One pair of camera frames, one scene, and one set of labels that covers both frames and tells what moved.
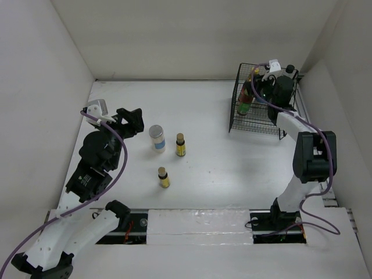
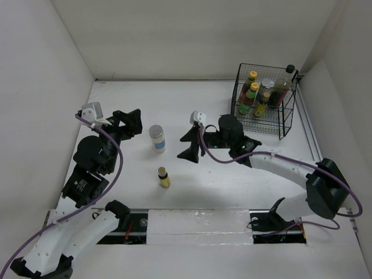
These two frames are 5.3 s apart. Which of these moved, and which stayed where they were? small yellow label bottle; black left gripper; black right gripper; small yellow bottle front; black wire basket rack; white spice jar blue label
Moved: small yellow label bottle; black right gripper
Stayed: black left gripper; small yellow bottle front; white spice jar blue label; black wire basket rack
